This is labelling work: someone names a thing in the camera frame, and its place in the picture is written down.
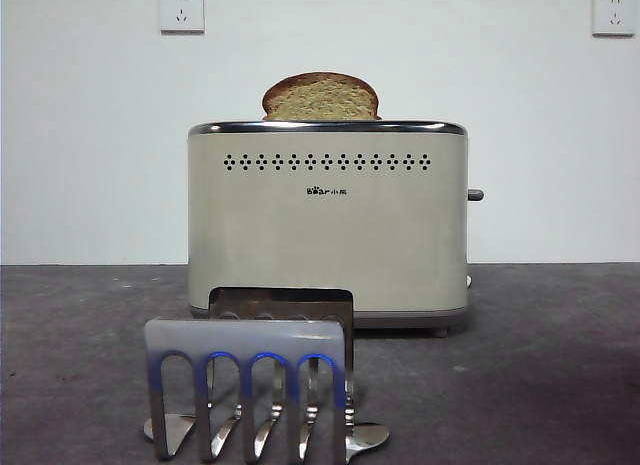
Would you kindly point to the brown-crusted bread slice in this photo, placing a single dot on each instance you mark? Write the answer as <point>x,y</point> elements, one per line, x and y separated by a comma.
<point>320,100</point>

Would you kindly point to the grey toaster lever knob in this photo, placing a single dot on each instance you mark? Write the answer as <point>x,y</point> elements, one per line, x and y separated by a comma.
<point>476,195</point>

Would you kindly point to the beige metal toaster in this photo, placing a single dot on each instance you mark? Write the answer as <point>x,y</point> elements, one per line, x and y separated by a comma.
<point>325,235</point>

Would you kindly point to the stainless steel toast rack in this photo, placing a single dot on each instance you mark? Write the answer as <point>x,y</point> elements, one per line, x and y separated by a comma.
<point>240,335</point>

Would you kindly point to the white wall socket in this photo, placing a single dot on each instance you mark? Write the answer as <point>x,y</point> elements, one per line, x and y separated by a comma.
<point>182,11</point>
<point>612,13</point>

